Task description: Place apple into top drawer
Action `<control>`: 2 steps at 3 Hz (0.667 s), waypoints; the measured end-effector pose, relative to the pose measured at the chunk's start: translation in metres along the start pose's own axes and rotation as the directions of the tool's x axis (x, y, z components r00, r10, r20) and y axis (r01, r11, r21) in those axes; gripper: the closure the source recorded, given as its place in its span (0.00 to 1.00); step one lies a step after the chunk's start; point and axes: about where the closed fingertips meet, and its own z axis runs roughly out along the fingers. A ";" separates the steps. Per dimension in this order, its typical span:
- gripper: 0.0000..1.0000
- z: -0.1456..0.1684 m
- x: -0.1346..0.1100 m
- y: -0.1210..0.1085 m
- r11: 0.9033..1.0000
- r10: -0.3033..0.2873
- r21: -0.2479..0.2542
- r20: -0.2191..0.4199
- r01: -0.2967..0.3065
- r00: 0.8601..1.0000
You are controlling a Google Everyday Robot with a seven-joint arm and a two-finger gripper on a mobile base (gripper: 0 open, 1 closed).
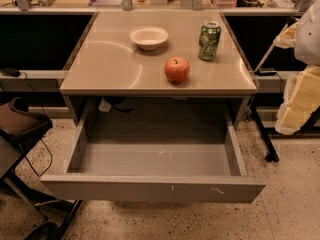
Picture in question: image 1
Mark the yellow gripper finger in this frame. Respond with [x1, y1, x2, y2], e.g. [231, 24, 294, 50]
[273, 22, 298, 49]
[275, 65, 320, 135]

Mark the red apple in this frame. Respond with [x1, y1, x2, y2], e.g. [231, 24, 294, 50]
[164, 56, 190, 84]

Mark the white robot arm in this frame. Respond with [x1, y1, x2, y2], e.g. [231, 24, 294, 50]
[273, 0, 320, 135]

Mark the open grey drawer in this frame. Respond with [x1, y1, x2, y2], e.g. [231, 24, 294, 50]
[41, 111, 265, 203]

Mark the white stick with black base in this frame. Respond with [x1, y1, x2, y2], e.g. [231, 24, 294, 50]
[253, 17, 296, 75]

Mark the black stand leg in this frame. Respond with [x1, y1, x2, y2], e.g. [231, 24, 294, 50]
[250, 106, 279, 162]

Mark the green soda can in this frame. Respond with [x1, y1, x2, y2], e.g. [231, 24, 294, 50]
[199, 21, 221, 61]

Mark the white bowl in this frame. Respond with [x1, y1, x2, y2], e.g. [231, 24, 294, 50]
[129, 26, 168, 51]

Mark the grey cabinet desk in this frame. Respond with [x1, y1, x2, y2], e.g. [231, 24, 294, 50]
[60, 10, 257, 121]

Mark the black power adapter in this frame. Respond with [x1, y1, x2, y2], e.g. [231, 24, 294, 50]
[1, 68, 21, 77]

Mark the dark brown chair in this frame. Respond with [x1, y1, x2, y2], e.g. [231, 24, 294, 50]
[0, 96, 84, 240]

